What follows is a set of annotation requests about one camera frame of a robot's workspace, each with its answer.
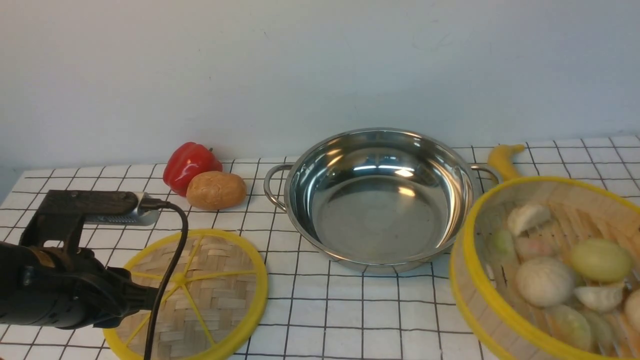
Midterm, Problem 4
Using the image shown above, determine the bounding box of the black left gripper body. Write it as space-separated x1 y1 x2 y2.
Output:
0 243 159 330

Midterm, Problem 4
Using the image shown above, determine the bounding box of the woven bamboo lid yellow rim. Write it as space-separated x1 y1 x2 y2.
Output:
103 228 269 360

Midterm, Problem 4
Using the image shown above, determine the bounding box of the bamboo steamer basket yellow rim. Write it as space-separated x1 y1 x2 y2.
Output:
449 177 639 360

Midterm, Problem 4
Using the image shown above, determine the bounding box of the stainless steel pot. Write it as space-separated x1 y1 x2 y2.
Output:
263 127 503 275

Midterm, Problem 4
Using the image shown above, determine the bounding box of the white dumpling top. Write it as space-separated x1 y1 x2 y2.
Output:
506 203 553 236

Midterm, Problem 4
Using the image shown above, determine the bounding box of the white dumpling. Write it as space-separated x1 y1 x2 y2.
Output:
506 203 553 236
573 284 626 313

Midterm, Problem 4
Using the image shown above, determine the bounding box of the red bell pepper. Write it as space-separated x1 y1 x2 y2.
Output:
162 142 223 198

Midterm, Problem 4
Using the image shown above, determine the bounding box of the brown potato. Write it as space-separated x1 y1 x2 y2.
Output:
186 171 247 211

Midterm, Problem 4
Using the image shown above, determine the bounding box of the white checkered tablecloth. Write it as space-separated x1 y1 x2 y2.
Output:
0 135 639 360

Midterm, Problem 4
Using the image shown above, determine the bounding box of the yellow banana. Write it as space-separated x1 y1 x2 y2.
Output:
487 144 526 182

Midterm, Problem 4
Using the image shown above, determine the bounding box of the white round bun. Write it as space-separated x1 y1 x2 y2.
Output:
515 257 576 308

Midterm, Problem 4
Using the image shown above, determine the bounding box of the yellow-green round bun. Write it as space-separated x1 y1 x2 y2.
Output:
569 238 634 283

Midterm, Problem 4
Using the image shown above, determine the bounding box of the white dumpling right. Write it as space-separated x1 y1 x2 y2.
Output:
573 284 626 313

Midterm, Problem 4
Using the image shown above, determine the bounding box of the pale bun lower right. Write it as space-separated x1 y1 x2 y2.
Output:
623 289 640 333

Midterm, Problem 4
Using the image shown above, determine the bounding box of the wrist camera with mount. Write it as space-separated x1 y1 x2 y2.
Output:
18 190 168 255

